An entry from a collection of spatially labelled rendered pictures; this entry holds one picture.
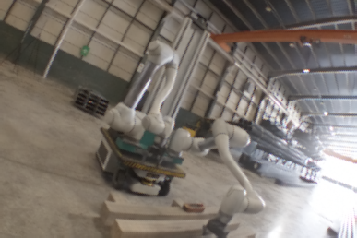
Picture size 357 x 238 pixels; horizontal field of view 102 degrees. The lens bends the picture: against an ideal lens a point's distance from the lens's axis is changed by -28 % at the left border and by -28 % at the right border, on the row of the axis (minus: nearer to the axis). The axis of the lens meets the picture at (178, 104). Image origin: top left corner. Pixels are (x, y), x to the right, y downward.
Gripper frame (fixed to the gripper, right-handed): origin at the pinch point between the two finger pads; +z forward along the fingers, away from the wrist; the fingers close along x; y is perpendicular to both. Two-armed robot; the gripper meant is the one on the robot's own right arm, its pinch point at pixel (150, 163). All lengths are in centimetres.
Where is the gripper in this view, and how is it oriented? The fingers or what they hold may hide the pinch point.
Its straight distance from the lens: 153.3
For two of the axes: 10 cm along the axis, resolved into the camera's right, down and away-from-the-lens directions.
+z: -3.9, 9.2, -0.7
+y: -5.1, -1.5, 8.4
